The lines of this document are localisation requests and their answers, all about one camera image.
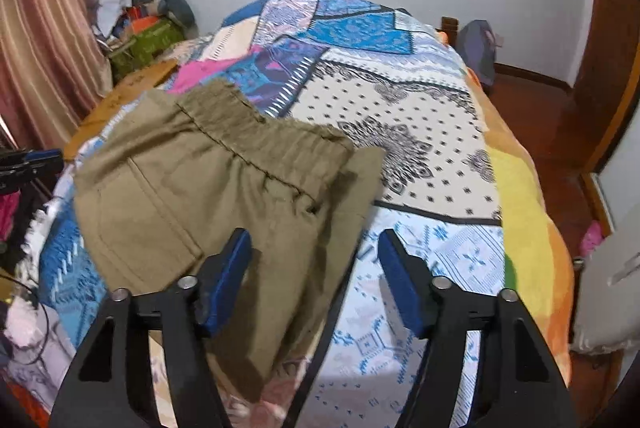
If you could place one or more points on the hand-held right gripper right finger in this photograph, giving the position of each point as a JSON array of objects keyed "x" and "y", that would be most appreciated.
[{"x": 400, "y": 283}]

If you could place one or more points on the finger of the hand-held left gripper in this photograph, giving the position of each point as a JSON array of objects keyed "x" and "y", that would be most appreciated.
[{"x": 42, "y": 157}]

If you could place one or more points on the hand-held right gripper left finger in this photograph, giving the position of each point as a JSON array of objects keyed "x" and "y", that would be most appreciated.
[{"x": 227, "y": 280}]

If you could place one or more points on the olive green pants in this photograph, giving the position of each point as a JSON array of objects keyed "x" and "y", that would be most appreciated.
[{"x": 225, "y": 188}]

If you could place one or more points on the brown striped curtain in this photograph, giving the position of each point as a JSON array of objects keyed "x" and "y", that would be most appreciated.
[{"x": 45, "y": 33}]

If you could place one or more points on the orange yellow blanket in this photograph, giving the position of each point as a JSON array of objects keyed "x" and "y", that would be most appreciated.
[{"x": 530, "y": 218}]

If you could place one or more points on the green patterned bag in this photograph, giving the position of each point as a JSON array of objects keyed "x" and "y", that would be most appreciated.
[{"x": 142, "y": 46}]

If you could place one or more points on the patchwork patterned blanket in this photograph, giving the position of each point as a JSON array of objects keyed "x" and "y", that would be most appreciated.
[{"x": 390, "y": 133}]

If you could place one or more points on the pink cloth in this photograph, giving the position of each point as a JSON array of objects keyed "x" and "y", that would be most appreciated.
[{"x": 195, "y": 76}]

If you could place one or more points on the pink bag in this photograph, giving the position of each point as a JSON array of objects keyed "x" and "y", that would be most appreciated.
[{"x": 592, "y": 239}]

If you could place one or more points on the grey pillow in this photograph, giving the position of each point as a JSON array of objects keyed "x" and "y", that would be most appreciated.
[{"x": 602, "y": 293}]

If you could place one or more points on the grey cloth on bed end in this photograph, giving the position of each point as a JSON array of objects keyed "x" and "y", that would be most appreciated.
[{"x": 477, "y": 53}]

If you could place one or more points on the brown wooden door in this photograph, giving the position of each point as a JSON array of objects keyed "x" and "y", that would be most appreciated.
[{"x": 607, "y": 58}]

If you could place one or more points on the wooden bed post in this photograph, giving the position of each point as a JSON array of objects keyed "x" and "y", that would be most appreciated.
[{"x": 448, "y": 28}]

